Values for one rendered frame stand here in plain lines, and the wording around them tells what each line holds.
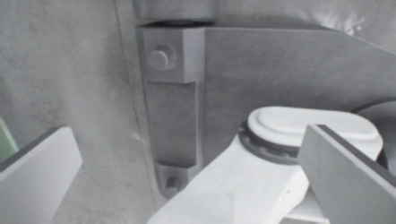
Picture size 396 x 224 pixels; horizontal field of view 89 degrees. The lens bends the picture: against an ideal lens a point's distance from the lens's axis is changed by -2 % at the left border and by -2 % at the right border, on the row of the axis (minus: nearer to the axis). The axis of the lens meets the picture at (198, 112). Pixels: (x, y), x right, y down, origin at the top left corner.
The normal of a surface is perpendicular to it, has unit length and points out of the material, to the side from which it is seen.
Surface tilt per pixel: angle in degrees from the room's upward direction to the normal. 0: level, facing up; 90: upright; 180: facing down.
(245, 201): 90
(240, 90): 0
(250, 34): 0
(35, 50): 0
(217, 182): 90
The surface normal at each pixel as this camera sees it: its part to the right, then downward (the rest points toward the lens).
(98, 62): -0.18, 0.47
